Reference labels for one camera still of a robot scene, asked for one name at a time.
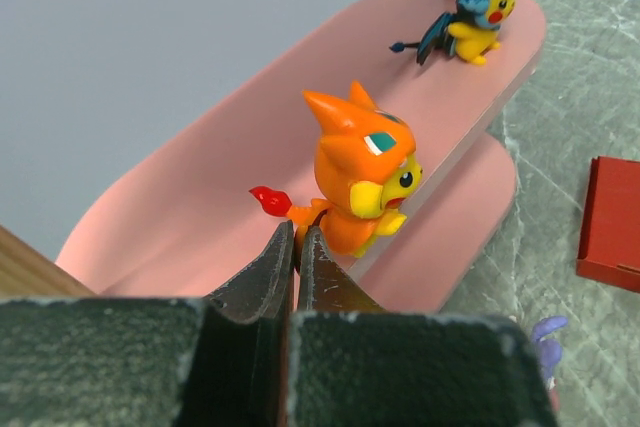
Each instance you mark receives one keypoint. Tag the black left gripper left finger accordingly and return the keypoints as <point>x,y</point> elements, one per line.
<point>211,361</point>

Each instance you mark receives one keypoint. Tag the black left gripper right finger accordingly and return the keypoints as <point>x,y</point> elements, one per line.
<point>349,367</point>

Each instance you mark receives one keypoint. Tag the orange pikachu figure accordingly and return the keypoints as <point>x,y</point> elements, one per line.
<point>365,167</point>

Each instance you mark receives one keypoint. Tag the black winged pikachu figure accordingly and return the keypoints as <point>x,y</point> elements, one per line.
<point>468,32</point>

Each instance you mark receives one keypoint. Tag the pink three-tier wooden shelf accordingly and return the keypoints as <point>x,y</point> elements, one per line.
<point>182,221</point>

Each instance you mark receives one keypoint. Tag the lying purple bunny pink base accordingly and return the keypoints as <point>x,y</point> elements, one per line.
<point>549,351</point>

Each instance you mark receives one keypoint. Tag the red flat box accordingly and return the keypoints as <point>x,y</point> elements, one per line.
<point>609,239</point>

